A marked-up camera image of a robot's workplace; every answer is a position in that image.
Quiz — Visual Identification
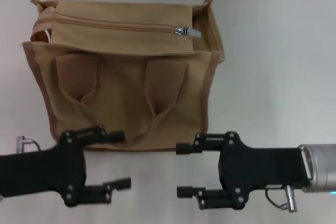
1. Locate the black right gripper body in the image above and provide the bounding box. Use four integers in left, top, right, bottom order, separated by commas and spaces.
218, 131, 311, 210

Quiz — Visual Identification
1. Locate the silver metal zipper pull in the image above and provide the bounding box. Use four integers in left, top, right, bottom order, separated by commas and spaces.
175, 26, 202, 38

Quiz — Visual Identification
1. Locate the gripper cable with plug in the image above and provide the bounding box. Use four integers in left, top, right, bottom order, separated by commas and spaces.
265, 185, 299, 213
16, 135, 43, 154

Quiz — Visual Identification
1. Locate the khaki canvas food bag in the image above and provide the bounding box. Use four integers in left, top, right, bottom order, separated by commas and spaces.
18, 0, 226, 153

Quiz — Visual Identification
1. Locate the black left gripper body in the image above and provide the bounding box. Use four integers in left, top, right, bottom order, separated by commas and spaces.
0, 131, 87, 207

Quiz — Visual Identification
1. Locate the right gripper cable with plug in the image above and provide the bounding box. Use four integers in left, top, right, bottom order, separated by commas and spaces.
265, 185, 299, 213

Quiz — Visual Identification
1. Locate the left gripper cable with plug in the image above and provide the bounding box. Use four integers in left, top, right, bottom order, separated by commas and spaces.
16, 135, 43, 154

